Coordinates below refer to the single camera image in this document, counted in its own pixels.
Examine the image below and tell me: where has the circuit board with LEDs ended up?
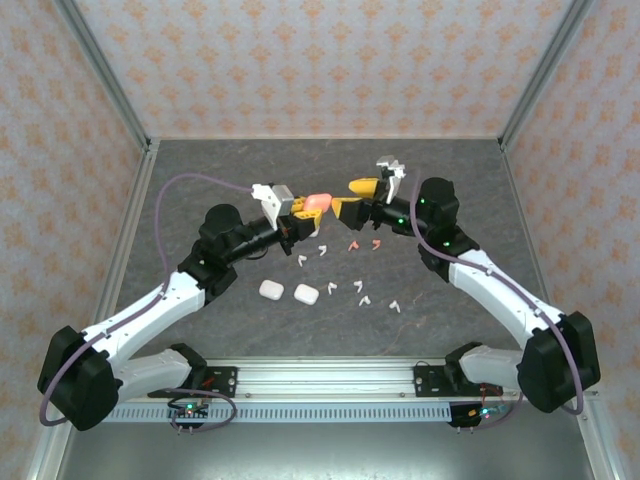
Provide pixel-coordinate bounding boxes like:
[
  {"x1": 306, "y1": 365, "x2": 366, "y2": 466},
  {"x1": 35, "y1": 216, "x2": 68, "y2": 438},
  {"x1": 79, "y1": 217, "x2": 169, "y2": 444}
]
[
  {"x1": 167, "y1": 401, "x2": 209, "y2": 422},
  {"x1": 449, "y1": 402, "x2": 511, "y2": 429}
]

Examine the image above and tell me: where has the grey metal sheet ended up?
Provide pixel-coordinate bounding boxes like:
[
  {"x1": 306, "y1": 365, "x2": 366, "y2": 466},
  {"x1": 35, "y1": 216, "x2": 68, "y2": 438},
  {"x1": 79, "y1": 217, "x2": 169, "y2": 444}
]
[{"x1": 54, "y1": 422, "x2": 601, "y2": 480}]

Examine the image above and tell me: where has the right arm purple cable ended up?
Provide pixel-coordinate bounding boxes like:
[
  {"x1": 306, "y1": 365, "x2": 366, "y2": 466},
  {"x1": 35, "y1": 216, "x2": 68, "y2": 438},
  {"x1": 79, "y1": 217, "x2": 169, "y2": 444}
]
[{"x1": 409, "y1": 169, "x2": 586, "y2": 416}]

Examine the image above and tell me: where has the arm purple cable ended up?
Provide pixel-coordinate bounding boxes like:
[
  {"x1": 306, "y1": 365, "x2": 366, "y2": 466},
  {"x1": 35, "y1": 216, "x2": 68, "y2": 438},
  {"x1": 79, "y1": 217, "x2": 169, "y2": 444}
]
[
  {"x1": 409, "y1": 169, "x2": 586, "y2": 416},
  {"x1": 39, "y1": 172, "x2": 256, "y2": 427}
]

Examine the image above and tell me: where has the aluminium frame crossbar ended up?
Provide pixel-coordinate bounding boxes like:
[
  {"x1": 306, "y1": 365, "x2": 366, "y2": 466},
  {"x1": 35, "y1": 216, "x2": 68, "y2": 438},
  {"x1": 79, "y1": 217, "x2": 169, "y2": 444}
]
[{"x1": 148, "y1": 133, "x2": 503, "y2": 143}]

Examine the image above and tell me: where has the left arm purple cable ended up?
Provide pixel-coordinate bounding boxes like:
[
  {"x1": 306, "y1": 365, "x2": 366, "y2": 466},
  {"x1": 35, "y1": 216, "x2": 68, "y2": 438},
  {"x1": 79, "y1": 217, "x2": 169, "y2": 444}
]
[{"x1": 39, "y1": 172, "x2": 256, "y2": 427}]

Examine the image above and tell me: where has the aluminium frame side rail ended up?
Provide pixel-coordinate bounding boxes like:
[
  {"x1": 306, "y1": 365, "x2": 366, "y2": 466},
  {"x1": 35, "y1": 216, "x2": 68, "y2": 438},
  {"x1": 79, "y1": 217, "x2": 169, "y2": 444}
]
[
  {"x1": 499, "y1": 139, "x2": 616, "y2": 480},
  {"x1": 27, "y1": 139, "x2": 161, "y2": 480}
]

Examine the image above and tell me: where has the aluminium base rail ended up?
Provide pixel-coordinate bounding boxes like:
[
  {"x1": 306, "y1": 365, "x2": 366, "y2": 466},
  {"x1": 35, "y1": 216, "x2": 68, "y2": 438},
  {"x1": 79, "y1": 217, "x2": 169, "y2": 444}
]
[{"x1": 144, "y1": 355, "x2": 524, "y2": 401}]

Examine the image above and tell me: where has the aluminium frame post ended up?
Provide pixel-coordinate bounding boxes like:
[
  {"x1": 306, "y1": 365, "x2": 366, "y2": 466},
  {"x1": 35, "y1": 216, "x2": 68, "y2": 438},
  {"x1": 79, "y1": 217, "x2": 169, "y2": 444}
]
[
  {"x1": 498, "y1": 0, "x2": 599, "y2": 151},
  {"x1": 52, "y1": 0, "x2": 154, "y2": 151}
]

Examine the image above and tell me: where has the short purple cable loop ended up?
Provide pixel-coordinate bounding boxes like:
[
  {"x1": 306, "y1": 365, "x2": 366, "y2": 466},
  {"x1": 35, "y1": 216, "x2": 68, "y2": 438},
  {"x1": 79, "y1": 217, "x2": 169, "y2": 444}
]
[
  {"x1": 169, "y1": 387, "x2": 239, "y2": 435},
  {"x1": 459, "y1": 392, "x2": 525, "y2": 432}
]

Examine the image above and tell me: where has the slotted grey cable duct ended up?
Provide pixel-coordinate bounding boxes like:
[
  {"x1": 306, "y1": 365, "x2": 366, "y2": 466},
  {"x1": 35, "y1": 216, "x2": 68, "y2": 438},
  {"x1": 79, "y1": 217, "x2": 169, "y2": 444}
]
[{"x1": 107, "y1": 402, "x2": 454, "y2": 424}]

